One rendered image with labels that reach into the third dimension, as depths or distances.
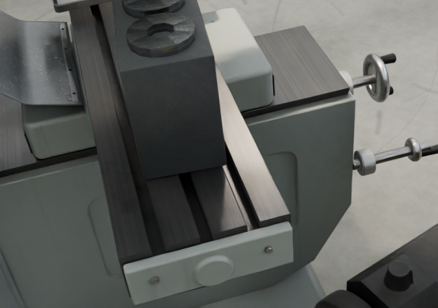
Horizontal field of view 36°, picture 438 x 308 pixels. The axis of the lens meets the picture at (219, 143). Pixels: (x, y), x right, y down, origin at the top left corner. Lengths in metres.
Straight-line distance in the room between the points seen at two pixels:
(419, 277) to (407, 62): 1.71
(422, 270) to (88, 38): 0.75
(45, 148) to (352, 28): 2.01
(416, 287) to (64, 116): 0.71
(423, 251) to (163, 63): 0.70
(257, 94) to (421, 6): 2.00
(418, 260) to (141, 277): 0.62
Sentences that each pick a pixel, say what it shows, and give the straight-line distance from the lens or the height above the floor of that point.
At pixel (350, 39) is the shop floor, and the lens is 3.04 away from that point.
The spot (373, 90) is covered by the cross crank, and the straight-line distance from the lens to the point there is 1.67.
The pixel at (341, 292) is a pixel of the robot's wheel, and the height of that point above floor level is 0.58.
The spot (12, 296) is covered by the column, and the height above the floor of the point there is 0.44.
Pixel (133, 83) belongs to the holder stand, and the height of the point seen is 1.13.
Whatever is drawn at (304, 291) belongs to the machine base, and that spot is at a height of 0.20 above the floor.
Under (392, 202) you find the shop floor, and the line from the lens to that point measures 2.27.
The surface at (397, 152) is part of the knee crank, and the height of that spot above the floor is 0.55.
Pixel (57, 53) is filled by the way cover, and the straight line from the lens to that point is 1.43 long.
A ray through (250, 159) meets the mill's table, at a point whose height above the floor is 0.96.
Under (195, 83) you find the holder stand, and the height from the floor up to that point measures 1.11.
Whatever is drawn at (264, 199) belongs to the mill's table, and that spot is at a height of 0.96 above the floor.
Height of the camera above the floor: 1.61
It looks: 40 degrees down
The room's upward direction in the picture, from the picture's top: 7 degrees counter-clockwise
